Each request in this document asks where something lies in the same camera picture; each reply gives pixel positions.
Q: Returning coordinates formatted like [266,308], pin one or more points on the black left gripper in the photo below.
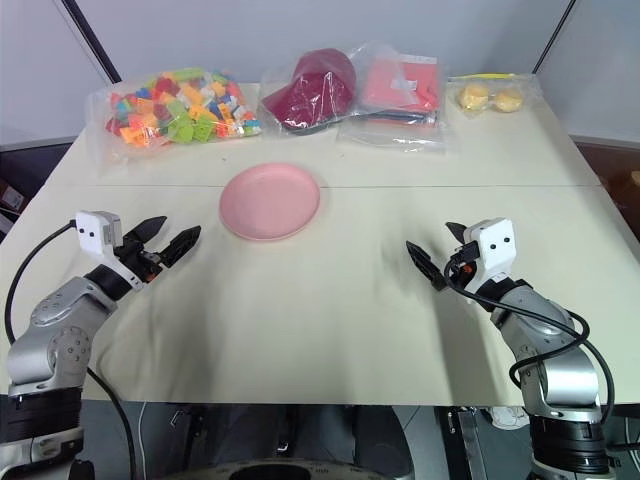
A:
[142,264]

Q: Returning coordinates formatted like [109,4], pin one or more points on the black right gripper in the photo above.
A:
[462,270]

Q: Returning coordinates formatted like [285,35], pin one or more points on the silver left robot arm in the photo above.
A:
[55,325]

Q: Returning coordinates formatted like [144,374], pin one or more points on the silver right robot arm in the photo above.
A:
[545,340]

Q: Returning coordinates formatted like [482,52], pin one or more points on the pink round plate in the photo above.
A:
[270,200]

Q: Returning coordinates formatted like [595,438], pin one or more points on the bag of colourful building blocks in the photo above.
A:
[180,107]

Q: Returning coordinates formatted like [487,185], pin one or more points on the clear plastic bag with cloth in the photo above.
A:
[395,100]

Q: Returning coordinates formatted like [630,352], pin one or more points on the cardboard boxes on floor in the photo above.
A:
[10,200]

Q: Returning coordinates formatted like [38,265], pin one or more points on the clear zip bag yellow strip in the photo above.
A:
[492,95]

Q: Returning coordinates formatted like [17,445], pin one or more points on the red folded cloth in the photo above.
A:
[400,82]

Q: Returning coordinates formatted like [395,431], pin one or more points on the white crumpled item under table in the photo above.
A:
[507,417]

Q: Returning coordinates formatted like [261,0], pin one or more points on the clear plastic bag with cap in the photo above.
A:
[310,90]

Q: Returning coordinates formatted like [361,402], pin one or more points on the dark red cap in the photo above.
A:
[315,85]

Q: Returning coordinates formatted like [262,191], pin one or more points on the black slanted pole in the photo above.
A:
[97,42]
[552,37]

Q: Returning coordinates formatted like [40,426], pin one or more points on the grey rounded robot body shell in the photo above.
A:
[300,467]

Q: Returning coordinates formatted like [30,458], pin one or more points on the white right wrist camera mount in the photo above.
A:
[495,245]

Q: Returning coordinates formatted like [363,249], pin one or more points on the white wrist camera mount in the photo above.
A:
[495,245]
[95,232]

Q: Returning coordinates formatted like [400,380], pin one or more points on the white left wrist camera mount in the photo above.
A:
[95,232]

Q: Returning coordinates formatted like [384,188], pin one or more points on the metal table leg bracket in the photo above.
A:
[467,445]

